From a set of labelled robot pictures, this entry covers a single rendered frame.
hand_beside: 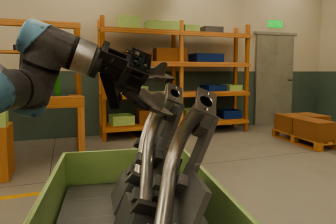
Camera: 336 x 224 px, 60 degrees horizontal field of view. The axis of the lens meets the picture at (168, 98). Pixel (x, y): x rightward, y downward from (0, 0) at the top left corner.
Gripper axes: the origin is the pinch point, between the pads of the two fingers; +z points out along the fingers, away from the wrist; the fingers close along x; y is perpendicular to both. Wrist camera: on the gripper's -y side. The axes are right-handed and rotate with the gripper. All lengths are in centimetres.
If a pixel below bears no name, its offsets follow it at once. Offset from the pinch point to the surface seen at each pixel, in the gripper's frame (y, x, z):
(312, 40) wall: -180, 567, 473
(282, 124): -238, 292, 344
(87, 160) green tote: -43.6, 2.4, -9.5
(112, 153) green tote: -39.5, 5.3, -2.3
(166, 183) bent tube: 1.2, -23.6, -0.7
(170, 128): -7.4, -3.2, 3.8
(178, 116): -3.8, -1.5, 4.2
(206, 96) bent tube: 14.6, -11.7, 0.4
